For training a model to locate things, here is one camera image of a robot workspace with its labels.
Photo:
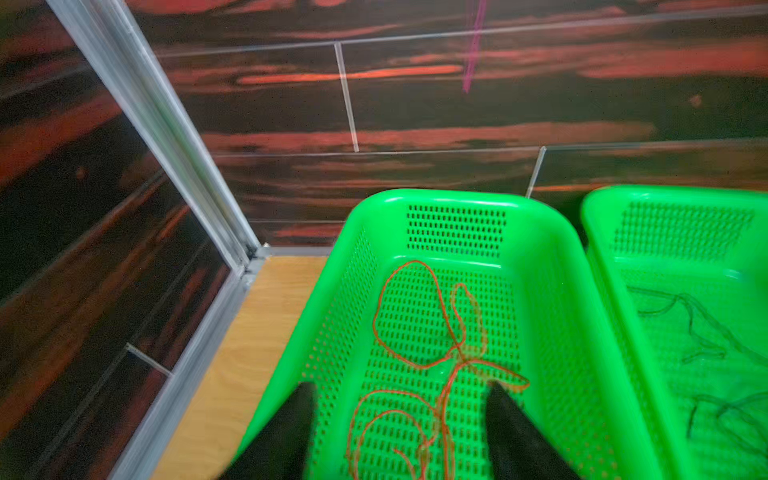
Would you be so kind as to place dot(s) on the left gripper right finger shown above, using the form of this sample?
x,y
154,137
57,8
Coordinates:
x,y
516,447

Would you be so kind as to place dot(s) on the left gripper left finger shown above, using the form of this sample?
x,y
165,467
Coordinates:
x,y
280,450

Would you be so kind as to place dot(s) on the left green plastic basket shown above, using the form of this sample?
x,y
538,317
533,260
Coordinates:
x,y
427,297

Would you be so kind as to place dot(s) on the green plastic basket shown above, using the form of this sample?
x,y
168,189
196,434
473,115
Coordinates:
x,y
682,272
427,297

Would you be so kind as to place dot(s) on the middle green plastic basket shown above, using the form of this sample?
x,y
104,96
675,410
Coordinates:
x,y
682,272

